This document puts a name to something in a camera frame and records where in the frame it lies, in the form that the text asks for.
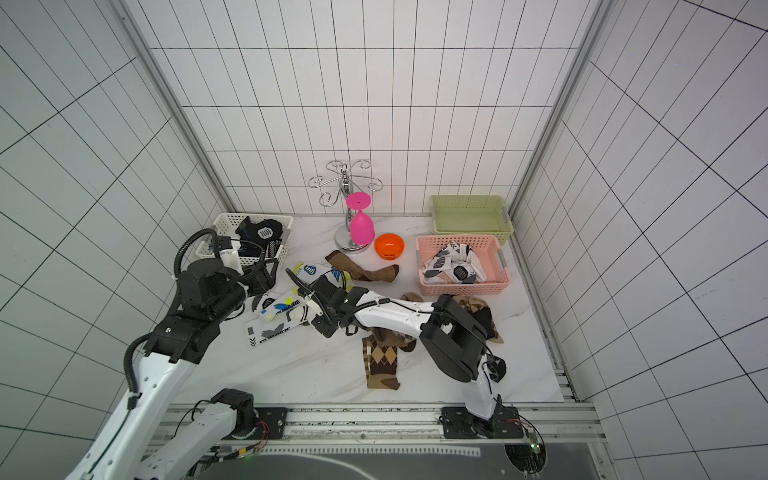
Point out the black sock white logo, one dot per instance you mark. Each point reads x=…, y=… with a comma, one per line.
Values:
x=259, y=238

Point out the white sock yellow blue patches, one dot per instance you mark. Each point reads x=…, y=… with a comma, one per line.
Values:
x=310, y=272

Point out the pink plastic basket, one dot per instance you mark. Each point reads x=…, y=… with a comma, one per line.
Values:
x=486, y=247

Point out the white plastic basket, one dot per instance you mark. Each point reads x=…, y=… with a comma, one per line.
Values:
x=226, y=223

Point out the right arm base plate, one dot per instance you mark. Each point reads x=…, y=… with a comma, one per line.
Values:
x=459, y=424

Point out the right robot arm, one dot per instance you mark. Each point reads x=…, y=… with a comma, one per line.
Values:
x=455, y=341

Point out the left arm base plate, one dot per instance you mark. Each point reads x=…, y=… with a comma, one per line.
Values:
x=268, y=423

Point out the pink plastic goblet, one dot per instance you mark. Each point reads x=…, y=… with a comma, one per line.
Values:
x=362, y=229

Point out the brown long sock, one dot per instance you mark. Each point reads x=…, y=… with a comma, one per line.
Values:
x=343, y=262

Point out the aluminium rail frame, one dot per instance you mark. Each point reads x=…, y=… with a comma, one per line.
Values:
x=410, y=429

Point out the orange plastic bowl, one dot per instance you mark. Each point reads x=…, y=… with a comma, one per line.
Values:
x=389, y=246

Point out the brown argyle sock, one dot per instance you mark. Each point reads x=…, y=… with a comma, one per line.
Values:
x=380, y=356

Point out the black grey argyle sock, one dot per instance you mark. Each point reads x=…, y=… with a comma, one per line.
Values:
x=495, y=367

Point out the black white sock pile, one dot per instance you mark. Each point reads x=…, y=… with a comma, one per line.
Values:
x=481, y=312

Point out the white sock grey pattern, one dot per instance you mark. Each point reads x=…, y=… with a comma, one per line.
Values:
x=456, y=263

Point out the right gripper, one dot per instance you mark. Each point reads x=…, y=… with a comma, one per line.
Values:
x=324, y=306

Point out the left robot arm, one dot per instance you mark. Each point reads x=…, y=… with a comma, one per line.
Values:
x=118, y=452

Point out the chrome cup holder stand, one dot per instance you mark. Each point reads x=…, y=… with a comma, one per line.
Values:
x=354, y=185

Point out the green plastic basket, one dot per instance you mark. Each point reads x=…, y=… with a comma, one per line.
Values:
x=470, y=214

